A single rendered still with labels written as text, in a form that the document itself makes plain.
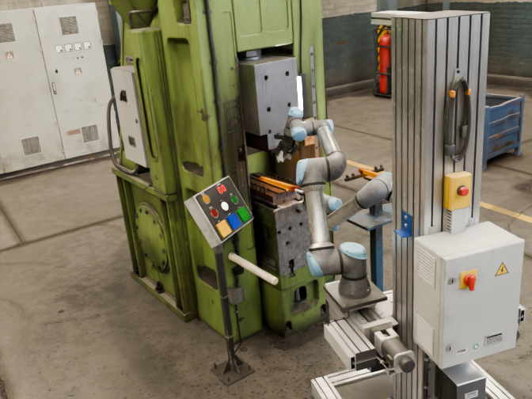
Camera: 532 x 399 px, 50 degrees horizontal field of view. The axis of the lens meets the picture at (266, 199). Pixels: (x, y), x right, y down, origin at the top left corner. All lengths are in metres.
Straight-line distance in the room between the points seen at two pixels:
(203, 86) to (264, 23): 0.52
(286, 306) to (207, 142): 1.18
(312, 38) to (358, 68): 7.97
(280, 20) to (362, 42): 8.17
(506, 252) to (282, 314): 1.86
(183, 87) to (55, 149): 5.01
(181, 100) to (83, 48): 4.86
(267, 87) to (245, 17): 0.40
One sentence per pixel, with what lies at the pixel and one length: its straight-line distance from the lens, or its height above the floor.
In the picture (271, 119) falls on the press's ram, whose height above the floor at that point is 1.44.
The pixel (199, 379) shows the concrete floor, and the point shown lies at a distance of 3.63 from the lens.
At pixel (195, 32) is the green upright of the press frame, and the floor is 1.97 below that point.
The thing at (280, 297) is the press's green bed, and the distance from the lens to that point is 3.71.
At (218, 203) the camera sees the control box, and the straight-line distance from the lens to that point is 3.05.
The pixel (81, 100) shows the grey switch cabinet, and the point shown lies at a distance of 8.40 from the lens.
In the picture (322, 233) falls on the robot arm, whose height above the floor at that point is 1.12.
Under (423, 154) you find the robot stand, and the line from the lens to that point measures 2.20.
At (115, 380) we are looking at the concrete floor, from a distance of 3.79.
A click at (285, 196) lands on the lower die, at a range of 3.52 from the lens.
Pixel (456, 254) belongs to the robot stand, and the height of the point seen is 1.23.
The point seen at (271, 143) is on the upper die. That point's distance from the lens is 3.37.
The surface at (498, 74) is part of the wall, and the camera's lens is 11.80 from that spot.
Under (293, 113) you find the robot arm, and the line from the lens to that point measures 3.01.
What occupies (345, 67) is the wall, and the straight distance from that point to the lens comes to 11.40.
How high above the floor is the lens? 2.20
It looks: 21 degrees down
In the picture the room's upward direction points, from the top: 5 degrees counter-clockwise
